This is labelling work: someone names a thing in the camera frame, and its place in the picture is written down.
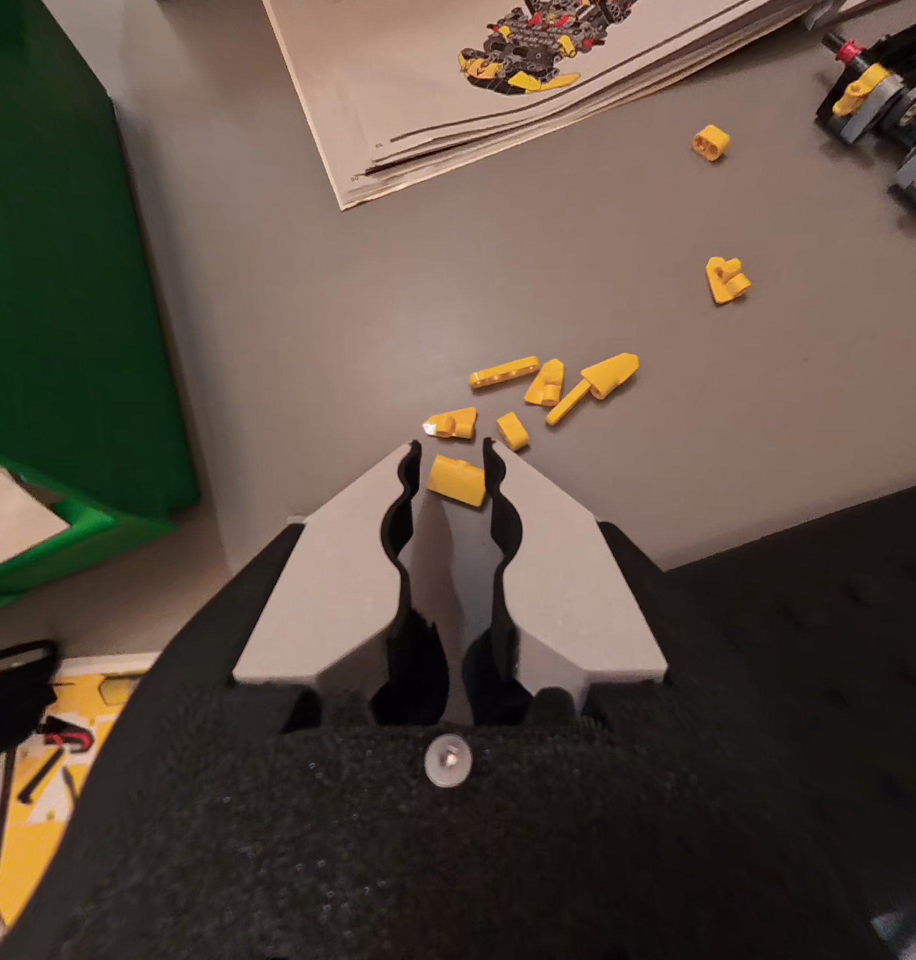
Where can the black perforated mat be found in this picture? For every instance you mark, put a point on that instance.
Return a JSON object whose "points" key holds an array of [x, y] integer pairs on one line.
{"points": [[803, 675]]}

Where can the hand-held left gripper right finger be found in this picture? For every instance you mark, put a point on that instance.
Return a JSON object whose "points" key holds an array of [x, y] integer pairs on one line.
{"points": [[578, 600]]}

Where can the lego instruction booklet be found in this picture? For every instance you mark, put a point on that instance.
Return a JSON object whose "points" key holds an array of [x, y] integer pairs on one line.
{"points": [[398, 90]]}

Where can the yellow two-hole lego connector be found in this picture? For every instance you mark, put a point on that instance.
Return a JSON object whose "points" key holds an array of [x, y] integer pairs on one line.
{"points": [[711, 142]]}

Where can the yellow angled lego connector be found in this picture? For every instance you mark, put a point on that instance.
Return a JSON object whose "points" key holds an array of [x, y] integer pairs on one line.
{"points": [[728, 281]]}

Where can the pile of yellow lego pieces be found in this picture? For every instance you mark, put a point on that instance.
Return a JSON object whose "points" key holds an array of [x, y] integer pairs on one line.
{"points": [[545, 382]]}

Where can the green storage bin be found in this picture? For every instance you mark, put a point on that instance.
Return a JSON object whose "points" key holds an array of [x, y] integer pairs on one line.
{"points": [[60, 300]]}

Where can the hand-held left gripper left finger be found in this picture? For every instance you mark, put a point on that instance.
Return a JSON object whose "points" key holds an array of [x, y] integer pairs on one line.
{"points": [[330, 592]]}

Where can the yellow black lego car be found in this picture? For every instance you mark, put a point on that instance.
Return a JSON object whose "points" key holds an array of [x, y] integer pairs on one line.
{"points": [[878, 97]]}

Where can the white paper stack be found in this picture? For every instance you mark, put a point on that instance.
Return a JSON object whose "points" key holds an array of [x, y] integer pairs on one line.
{"points": [[7, 517]]}

